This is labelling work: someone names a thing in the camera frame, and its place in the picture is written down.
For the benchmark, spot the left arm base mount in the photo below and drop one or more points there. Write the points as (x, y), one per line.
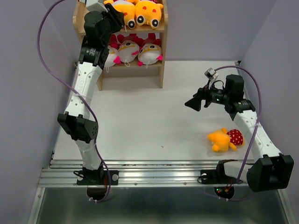
(96, 182)

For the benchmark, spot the aluminium rail base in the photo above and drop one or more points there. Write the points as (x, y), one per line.
(147, 133)

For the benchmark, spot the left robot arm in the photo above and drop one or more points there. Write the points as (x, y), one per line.
(99, 26)

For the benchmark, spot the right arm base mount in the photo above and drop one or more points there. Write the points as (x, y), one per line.
(224, 185)

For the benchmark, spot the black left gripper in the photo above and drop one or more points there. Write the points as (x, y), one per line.
(116, 17)

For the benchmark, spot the wooden shelf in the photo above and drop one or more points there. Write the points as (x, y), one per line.
(157, 69)

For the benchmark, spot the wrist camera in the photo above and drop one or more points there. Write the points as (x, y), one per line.
(212, 76)
(94, 5)

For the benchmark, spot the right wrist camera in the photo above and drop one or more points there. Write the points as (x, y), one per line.
(212, 76)

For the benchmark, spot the orange plush toy face down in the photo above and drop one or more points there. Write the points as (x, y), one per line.
(222, 140)

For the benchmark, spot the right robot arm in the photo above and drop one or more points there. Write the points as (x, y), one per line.
(271, 169)

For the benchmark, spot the white pink striped plush toy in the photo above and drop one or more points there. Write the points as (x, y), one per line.
(129, 47)

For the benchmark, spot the orange plush toy polka-dot dress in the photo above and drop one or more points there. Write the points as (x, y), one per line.
(148, 12)

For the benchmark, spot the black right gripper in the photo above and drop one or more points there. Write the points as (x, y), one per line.
(195, 102)

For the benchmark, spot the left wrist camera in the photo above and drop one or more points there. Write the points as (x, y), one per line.
(94, 5)

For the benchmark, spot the orange plush toy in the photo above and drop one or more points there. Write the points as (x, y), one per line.
(127, 7)

